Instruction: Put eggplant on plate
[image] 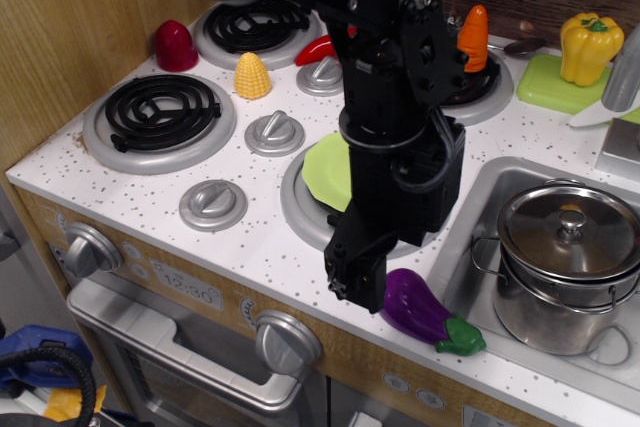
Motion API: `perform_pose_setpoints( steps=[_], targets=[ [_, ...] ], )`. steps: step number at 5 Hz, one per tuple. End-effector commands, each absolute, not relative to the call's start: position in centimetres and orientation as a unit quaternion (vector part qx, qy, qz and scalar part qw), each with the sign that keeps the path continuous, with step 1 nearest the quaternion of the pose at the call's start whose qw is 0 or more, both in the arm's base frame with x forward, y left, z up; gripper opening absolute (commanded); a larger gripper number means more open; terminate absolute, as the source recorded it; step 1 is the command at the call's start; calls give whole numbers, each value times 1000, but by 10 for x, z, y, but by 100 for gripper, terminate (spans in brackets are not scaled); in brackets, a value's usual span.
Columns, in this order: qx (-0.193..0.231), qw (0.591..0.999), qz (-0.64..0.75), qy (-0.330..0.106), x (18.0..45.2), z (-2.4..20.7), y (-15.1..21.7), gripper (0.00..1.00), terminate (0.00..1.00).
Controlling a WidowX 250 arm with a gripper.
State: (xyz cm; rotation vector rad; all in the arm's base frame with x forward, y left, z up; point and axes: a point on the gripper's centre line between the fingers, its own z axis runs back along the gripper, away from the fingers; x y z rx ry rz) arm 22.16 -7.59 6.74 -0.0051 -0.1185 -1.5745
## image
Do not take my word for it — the back left black burner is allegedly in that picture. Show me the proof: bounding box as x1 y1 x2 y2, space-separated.
194 0 322 71

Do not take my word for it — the back right burner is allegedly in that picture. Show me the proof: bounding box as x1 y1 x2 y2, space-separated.
441 53 514 127

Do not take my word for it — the green cutting board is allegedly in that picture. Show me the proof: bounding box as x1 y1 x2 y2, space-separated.
516 54 639 121

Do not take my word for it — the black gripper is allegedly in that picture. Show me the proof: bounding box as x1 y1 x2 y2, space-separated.
324 115 466 314

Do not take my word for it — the silver oven dial right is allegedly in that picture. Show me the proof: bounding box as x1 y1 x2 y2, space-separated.
255 309 323 377

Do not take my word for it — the orange toy carrot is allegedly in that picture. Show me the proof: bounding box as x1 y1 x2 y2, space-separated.
457 5 489 73

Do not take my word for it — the yellow toy bell pepper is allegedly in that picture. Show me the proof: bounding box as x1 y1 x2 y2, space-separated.
560 13 625 87

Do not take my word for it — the light green plate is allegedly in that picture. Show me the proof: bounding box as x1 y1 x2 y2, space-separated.
301 132 351 212

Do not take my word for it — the front right burner ring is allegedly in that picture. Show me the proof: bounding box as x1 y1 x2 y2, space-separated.
279 144 401 258

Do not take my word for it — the silver stove knob front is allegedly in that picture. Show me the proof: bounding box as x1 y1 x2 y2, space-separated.
178 179 248 232

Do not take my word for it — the silver stove knob back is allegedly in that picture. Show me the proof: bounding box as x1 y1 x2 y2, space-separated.
296 56 344 97

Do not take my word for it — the metal spoon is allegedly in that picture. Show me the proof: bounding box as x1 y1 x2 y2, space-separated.
487 38 547 57

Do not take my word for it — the silver stove knob middle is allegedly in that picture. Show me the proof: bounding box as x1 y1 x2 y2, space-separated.
244 110 306 157

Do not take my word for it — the red toy chili pepper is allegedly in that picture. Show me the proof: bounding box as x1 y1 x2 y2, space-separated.
294 26 357 67

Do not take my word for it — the silver oven dial left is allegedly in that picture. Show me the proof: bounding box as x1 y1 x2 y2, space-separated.
64 222 124 278

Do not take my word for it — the yellow toy corn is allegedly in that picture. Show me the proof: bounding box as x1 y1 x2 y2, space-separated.
234 52 272 100

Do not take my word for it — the black cable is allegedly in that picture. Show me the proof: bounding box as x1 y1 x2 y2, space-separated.
0 345 97 427

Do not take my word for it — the silver sink basin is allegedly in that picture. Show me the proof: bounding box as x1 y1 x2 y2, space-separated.
427 157 639 406

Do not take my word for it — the dark red toy dome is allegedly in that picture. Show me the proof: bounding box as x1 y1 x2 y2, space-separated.
155 20 199 72

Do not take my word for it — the silver oven door handle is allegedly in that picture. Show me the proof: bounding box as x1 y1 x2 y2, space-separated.
67 279 302 425

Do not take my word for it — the silver stove knob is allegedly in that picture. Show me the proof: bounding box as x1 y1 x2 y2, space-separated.
178 179 248 232
296 56 344 97
244 110 306 157

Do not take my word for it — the steel pot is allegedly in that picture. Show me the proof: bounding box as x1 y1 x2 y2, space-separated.
471 234 639 355

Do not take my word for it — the silver toy faucet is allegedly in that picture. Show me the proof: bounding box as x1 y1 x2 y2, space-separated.
596 26 639 181

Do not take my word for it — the steel pot lid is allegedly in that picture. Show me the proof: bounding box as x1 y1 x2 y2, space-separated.
497 181 639 282

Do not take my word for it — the purple toy eggplant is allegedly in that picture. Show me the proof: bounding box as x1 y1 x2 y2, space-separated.
380 268 487 357

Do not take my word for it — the silver oven dial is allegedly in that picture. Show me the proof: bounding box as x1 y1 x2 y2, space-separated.
255 309 323 377
64 222 124 278

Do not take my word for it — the front left black burner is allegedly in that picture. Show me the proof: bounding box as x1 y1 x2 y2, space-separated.
83 74 236 175

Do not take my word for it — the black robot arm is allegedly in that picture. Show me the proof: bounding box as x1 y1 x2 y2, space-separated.
216 0 467 313

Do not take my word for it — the black burner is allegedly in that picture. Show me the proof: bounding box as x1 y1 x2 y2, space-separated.
194 0 322 71
83 74 236 175

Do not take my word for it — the white toy knife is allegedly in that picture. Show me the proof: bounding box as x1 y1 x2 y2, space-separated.
568 101 639 128

